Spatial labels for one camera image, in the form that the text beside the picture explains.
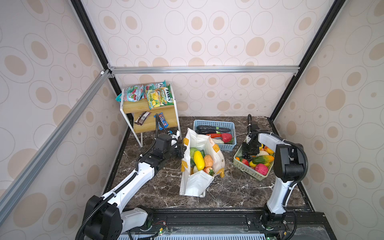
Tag horizontal aluminium rail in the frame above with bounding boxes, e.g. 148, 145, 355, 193
111, 66, 300, 75

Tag green mint snack bag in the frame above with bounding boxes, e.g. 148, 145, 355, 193
150, 81, 174, 106

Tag red strawberry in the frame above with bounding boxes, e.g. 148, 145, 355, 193
242, 159, 250, 167

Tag green cabbage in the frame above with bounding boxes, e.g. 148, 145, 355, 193
190, 148, 199, 159

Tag orange fruit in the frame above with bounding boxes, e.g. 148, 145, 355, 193
264, 146, 275, 155

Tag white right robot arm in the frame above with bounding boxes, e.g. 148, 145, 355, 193
242, 114, 309, 217

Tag small yellow lemon fruit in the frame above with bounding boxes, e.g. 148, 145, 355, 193
249, 161, 257, 168

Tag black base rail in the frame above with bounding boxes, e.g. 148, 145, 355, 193
119, 208, 337, 240

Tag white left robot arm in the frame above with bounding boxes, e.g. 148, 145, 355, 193
75, 128, 186, 240

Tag red bell pepper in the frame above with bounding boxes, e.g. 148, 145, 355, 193
221, 133, 233, 144

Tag white garlic bulb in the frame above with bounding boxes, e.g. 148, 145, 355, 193
258, 150, 270, 156

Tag brown chocolate bar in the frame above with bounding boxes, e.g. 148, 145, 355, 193
134, 111, 151, 126

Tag green plastic basket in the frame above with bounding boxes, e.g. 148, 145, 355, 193
233, 144, 275, 181

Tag left diagonal aluminium rail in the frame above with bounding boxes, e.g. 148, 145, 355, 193
1, 69, 112, 224

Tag blue candy packet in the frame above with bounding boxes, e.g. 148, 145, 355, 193
158, 113, 169, 130

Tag yellow mango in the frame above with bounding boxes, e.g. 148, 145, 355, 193
194, 151, 205, 171

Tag yellow candy snack bag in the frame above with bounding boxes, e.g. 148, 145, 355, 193
146, 88, 167, 110

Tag tan wrinkled potato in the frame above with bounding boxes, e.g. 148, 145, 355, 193
204, 155, 214, 168

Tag pink peach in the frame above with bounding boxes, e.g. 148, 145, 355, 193
255, 164, 269, 176

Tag dark eggplant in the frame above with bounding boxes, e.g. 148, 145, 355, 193
196, 125, 231, 135

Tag green gummy snack bag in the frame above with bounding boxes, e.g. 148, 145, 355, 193
116, 85, 145, 102

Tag red chili pepper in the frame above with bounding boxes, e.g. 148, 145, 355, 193
207, 134, 222, 138

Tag blue plastic basket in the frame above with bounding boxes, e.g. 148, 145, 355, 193
193, 120, 237, 151

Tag white wooden two-tier shelf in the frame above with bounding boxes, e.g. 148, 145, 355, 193
120, 85, 182, 147

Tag white grocery bag yellow handles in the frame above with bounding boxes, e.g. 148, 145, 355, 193
180, 129, 225, 197

